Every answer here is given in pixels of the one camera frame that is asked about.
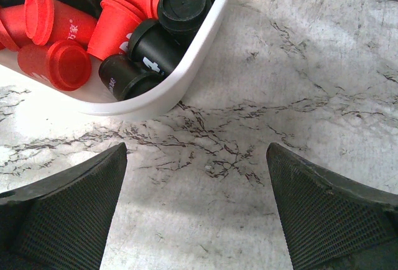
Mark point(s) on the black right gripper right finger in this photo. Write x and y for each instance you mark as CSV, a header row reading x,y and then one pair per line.
x,y
330,221

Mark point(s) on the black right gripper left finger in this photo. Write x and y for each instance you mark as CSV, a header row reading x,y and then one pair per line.
x,y
63,221

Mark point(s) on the white plastic storage basket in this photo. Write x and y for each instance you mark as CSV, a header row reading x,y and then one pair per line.
x,y
94,99

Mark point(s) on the red capsule number two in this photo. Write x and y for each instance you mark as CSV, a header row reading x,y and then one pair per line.
x,y
117,22

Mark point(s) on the black capsule basket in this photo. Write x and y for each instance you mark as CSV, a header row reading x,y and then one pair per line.
x,y
155,47

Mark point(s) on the black coffee capsule bottom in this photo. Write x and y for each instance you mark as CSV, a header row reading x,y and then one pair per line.
x,y
183,17

